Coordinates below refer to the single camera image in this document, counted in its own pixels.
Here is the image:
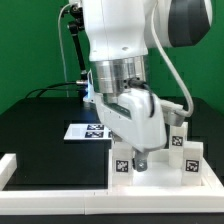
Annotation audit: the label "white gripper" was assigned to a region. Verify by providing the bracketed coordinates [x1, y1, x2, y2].
[95, 89, 167, 172]

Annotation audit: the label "white square table top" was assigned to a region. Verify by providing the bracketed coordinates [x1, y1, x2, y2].
[108, 149, 216, 189]

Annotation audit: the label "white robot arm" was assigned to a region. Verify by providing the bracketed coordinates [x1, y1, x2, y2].
[69, 0, 212, 172]

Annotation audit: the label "white tag sheet with markers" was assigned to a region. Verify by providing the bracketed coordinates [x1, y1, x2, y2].
[64, 124, 112, 141]

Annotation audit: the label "white U-shaped obstacle fence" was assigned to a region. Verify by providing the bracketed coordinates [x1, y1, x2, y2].
[0, 154, 224, 215]

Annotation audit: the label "black cables at base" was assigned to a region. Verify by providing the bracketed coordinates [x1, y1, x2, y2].
[24, 79, 90, 99]

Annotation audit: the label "grey cable hanging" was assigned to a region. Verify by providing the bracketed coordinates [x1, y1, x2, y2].
[57, 3, 72, 98]

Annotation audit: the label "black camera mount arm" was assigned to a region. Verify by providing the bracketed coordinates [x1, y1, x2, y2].
[68, 5, 87, 80]

